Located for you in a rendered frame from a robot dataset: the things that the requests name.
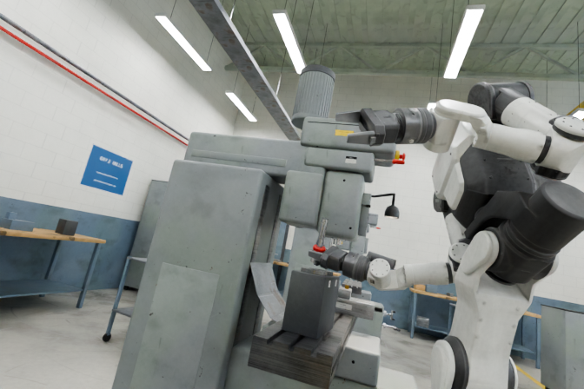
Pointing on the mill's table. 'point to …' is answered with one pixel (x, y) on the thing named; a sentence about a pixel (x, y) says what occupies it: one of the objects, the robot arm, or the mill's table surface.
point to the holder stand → (310, 302)
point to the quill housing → (341, 204)
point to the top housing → (332, 132)
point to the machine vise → (355, 307)
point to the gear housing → (342, 161)
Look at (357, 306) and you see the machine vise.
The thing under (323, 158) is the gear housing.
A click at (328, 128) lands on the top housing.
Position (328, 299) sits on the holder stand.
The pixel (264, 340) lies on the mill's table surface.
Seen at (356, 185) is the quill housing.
